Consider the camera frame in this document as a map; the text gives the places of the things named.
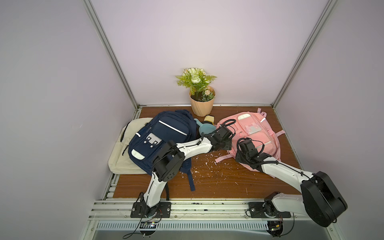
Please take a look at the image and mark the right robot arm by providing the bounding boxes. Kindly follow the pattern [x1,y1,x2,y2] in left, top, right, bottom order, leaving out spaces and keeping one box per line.
[236,138,348,227]

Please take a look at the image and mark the navy blue backpack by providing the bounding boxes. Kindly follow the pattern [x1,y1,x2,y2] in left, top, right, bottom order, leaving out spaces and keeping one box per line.
[125,110,197,175]

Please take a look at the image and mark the pink backpack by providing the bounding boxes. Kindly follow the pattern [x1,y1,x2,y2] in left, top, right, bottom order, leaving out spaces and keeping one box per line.
[215,108,285,163]

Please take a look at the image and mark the beige plant pot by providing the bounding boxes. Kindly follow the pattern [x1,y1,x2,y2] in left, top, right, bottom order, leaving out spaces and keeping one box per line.
[189,86,216,117]

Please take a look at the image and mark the teal plastic paddle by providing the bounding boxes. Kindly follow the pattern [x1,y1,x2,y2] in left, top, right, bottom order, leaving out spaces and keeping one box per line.
[194,119,216,136]

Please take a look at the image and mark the artificial green flowering plant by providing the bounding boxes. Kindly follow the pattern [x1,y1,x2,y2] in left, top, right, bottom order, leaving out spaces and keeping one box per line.
[176,68,217,102]

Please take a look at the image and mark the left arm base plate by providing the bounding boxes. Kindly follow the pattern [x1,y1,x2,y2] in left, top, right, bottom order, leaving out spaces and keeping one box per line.
[130,202,172,219]

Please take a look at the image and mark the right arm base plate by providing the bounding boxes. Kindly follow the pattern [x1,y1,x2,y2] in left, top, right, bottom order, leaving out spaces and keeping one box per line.
[245,202,292,219]

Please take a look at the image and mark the aluminium front rail frame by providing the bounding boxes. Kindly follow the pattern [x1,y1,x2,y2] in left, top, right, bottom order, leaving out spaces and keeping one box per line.
[79,197,346,240]

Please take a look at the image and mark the yellow sponge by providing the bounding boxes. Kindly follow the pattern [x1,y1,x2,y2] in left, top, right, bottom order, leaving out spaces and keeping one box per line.
[204,115,215,125]

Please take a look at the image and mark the cream white backpack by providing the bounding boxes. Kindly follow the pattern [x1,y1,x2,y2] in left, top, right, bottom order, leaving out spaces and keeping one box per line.
[108,118,153,175]

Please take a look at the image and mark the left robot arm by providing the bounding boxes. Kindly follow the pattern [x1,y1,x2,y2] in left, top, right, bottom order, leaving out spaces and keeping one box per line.
[140,119,236,210]

